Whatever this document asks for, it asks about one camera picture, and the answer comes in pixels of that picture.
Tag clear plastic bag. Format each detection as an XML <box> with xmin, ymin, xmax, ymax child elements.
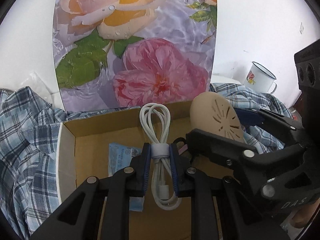
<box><xmin>20</xmin><ymin>71</ymin><xmax>60</xmax><ymax>103</ymax></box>

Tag white enamel mug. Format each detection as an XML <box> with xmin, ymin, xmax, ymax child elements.
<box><xmin>244</xmin><ymin>61</ymin><xmax>278</xmax><ymax>93</ymax></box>

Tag blue face mask packet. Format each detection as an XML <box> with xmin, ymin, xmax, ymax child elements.
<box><xmin>109</xmin><ymin>142</ymin><xmax>145</xmax><ymax>212</ymax></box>

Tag person's right hand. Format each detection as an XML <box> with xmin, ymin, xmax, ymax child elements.
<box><xmin>291</xmin><ymin>200</ymin><xmax>320</xmax><ymax>228</ymax></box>

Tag dark blue plaid shirt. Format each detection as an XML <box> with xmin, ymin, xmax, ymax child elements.
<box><xmin>0</xmin><ymin>86</ymin><xmax>140</xmax><ymax>235</ymax></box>

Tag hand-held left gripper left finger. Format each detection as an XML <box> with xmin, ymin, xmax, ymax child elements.
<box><xmin>41</xmin><ymin>142</ymin><xmax>152</xmax><ymax>240</ymax></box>

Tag light blue plaid shirt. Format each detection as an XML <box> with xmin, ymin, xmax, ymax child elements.
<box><xmin>209</xmin><ymin>82</ymin><xmax>300</xmax><ymax>153</ymax></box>

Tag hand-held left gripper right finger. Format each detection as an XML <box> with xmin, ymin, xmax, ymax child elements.
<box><xmin>169</xmin><ymin>144</ymin><xmax>290</xmax><ymax>240</ymax></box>

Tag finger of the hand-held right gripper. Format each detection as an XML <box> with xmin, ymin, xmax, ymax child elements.
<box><xmin>235</xmin><ymin>107</ymin><xmax>307</xmax><ymax>150</ymax></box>
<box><xmin>185</xmin><ymin>128</ymin><xmax>316</xmax><ymax>207</ymax></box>

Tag floral printed poster board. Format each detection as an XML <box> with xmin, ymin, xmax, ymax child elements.
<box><xmin>52</xmin><ymin>0</ymin><xmax>217</xmax><ymax>113</ymax></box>

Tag bundle of black hair ties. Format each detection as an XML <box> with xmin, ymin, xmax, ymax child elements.
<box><xmin>172</xmin><ymin>137</ymin><xmax>190</xmax><ymax>160</ymax></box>

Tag beige round perforated pad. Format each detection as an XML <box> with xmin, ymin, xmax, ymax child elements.
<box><xmin>190</xmin><ymin>92</ymin><xmax>247</xmax><ymax>145</ymax></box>

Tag cardboard box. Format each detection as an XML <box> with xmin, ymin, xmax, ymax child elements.
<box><xmin>56</xmin><ymin>100</ymin><xmax>250</xmax><ymax>240</ymax></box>

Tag white cable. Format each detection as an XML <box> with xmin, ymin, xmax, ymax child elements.
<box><xmin>139</xmin><ymin>103</ymin><xmax>182</xmax><ymax>210</ymax></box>

